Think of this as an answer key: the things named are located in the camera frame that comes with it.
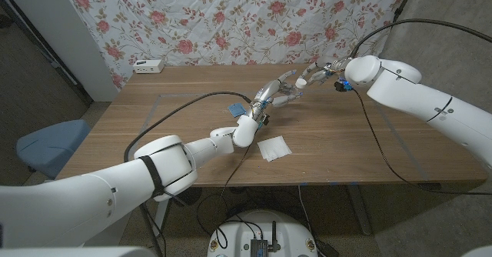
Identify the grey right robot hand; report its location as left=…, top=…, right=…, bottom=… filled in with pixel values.
left=299, top=55, right=351, bottom=87

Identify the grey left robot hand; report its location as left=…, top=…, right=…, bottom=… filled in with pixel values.
left=245, top=69, right=303, bottom=125

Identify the clear bottle with white cap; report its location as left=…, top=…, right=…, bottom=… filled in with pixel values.
left=286, top=78, right=308, bottom=101

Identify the white folded tissue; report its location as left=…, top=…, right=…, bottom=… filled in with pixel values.
left=257, top=135, right=293, bottom=162

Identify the blue card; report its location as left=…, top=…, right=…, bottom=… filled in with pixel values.
left=227, top=102, right=248, bottom=118

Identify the floral rose backdrop cloth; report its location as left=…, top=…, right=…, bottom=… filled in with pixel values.
left=63, top=0, right=408, bottom=91

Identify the grey table leg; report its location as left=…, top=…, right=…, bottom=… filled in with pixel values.
left=345, top=184, right=373, bottom=237

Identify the white robot torso base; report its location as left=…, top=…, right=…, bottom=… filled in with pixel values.
left=206, top=209, right=319, bottom=257

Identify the black module with antenna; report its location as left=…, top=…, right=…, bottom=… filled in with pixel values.
left=250, top=221, right=281, bottom=257

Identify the black power adapter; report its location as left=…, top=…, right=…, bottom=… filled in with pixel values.
left=314, top=239, right=340, bottom=257

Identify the white table leg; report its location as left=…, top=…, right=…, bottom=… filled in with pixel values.
left=151, top=199, right=170, bottom=239

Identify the blue chair seat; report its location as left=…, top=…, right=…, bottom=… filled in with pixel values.
left=15, top=118, right=92, bottom=180

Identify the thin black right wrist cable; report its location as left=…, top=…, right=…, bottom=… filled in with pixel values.
left=352, top=89, right=492, bottom=195

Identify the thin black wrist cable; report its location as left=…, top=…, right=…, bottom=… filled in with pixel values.
left=195, top=145, right=250, bottom=250
left=352, top=89, right=492, bottom=195

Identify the thin black left wrist cable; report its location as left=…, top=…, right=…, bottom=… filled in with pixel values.
left=195, top=145, right=250, bottom=250

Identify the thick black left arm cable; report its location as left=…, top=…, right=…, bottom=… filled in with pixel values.
left=123, top=91, right=253, bottom=163

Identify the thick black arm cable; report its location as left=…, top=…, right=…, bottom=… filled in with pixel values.
left=349, top=18, right=492, bottom=59
left=123, top=91, right=253, bottom=163

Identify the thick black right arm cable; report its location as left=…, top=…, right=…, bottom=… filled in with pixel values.
left=349, top=18, right=492, bottom=59

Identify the black floor cable tangle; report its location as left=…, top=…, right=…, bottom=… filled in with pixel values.
left=195, top=189, right=308, bottom=237

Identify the white wall panel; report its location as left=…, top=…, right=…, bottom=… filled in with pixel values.
left=0, top=0, right=119, bottom=102

